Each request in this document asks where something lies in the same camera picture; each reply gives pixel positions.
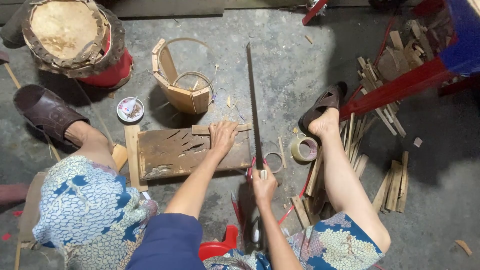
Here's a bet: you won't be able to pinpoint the thin metal ring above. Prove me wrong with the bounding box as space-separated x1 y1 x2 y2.
263 151 285 175

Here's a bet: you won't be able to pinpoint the heap of wood scraps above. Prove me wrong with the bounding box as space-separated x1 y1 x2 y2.
355 19 456 138

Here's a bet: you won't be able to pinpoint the roll of clear packing tape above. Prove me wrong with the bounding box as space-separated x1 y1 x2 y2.
291 133 319 163

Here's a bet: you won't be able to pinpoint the small pale wood block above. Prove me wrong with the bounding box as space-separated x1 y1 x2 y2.
111 143 129 172

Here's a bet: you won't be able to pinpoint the thin wooden strip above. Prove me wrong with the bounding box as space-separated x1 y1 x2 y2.
191 123 253 136

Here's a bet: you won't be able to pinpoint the thin red rod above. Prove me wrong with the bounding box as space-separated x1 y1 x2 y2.
277 165 316 226

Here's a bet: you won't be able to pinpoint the red painted wooden bar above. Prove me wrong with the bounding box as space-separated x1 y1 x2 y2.
301 0 329 26

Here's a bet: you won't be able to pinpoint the long thin wooden stick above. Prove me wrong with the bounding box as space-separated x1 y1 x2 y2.
3 62 62 163

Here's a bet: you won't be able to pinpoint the dark blue shirt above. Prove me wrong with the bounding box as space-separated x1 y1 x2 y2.
125 213 208 270

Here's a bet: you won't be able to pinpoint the unfinished wooden drum shell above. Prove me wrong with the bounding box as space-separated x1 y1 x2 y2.
151 37 219 115

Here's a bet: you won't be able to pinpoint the worn wooden work board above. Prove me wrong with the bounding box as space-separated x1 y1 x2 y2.
137 127 253 181

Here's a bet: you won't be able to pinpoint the person's left leg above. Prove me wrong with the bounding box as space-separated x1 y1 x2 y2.
64 120 119 173

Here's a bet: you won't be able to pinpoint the pale wooden plank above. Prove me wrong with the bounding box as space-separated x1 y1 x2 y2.
124 125 149 193

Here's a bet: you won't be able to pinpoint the red drum with hide skin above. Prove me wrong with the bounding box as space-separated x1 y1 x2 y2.
21 0 134 89

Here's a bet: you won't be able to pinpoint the person's right hand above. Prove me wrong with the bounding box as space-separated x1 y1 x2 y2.
251 165 279 206

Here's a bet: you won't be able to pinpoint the pile of short wooden planks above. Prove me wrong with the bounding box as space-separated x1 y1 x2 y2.
371 151 410 215

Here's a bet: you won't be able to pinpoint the blue painted frame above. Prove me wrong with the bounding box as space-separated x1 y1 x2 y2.
438 0 480 77

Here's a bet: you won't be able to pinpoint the heap of wooden slats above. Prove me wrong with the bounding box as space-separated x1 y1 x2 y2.
290 112 377 230

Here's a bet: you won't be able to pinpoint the brown right sandal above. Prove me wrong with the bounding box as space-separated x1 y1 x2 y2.
299 81 348 132

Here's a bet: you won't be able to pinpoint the red plastic stool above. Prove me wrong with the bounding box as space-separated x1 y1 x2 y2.
197 224 239 262

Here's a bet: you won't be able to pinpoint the blue patterned shorts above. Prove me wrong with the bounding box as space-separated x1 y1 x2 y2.
32 155 386 270

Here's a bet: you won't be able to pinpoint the curved wood chip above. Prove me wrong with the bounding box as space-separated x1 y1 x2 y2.
455 239 473 257

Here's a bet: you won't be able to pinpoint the flat wooden board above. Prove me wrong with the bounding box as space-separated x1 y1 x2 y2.
13 171 50 270

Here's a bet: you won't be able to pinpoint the long hand saw red handle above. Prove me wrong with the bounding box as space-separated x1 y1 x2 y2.
245 42 269 185

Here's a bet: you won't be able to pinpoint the short wooden stick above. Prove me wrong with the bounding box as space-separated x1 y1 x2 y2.
277 136 288 170

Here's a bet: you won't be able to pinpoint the brown sandal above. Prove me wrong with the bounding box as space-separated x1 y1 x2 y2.
299 81 348 132
13 84 91 145

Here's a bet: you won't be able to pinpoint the person's right leg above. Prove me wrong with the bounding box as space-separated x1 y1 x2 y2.
307 108 392 254

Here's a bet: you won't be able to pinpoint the red wooden beam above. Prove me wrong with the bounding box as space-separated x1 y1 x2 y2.
338 56 456 121

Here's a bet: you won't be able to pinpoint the person's leg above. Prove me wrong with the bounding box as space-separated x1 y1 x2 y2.
64 120 119 173
307 108 392 254

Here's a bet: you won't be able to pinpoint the person's left hand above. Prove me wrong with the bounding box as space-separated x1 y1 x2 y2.
208 121 240 159

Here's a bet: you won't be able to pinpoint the brown left sandal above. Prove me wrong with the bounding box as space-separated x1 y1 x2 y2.
13 84 91 145

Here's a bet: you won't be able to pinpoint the small plate with paper cup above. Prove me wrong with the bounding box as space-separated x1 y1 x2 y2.
116 96 145 123

